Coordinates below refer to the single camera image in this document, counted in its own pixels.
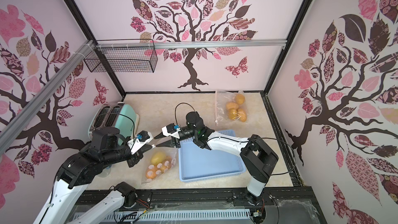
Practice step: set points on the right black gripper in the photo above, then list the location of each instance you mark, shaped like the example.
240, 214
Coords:
177, 140

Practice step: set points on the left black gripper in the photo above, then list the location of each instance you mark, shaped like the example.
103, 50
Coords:
137, 156

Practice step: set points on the yellow green potato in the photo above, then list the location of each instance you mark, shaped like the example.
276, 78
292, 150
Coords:
158, 157

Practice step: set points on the clear zipper bag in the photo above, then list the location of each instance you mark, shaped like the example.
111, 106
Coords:
221, 99
171, 154

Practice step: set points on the orange potato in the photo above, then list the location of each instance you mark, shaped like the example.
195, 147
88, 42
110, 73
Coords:
152, 172
232, 105
239, 99
242, 115
233, 114
166, 165

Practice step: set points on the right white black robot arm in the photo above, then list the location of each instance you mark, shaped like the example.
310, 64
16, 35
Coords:
258, 157

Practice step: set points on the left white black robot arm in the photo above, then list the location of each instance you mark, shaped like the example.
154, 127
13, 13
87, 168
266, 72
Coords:
71, 180

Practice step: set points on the light blue plastic basket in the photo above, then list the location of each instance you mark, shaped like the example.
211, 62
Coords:
202, 164

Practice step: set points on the mint green toaster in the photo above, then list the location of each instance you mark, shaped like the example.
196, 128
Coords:
118, 115

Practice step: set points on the white vent strip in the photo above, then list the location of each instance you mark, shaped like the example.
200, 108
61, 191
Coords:
210, 216

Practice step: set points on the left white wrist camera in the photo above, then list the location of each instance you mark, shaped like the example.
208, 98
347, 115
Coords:
135, 144

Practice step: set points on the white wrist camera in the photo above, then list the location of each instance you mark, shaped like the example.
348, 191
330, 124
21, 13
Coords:
171, 130
135, 144

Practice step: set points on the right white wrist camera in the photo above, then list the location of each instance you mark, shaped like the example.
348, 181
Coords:
171, 130

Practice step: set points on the black wire basket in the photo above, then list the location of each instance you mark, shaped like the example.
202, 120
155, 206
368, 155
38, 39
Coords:
134, 56

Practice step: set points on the aluminium frame bar left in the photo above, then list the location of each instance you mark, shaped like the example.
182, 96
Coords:
17, 125

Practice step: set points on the aluminium frame bar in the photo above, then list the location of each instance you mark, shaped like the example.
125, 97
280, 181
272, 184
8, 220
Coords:
17, 125
197, 44

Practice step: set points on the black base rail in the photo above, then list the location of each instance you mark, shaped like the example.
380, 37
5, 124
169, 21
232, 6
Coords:
281, 205

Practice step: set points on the aluminium frame bar back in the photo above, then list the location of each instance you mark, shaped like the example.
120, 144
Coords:
197, 44

